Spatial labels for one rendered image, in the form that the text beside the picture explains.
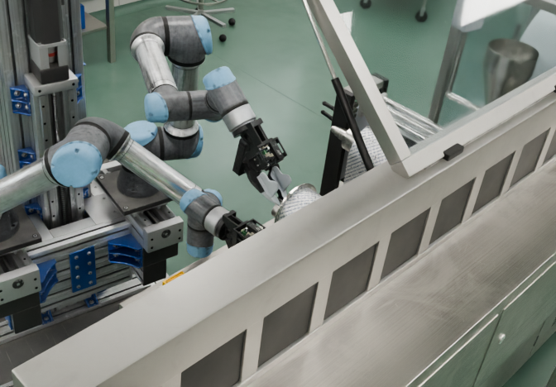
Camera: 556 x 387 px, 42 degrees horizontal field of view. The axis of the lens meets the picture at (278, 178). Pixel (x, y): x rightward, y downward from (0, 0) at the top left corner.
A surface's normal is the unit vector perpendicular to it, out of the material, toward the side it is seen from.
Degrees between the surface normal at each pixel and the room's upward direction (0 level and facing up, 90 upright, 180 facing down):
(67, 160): 86
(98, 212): 0
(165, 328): 0
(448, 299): 0
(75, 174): 86
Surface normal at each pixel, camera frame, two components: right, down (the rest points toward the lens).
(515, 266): 0.10, -0.81
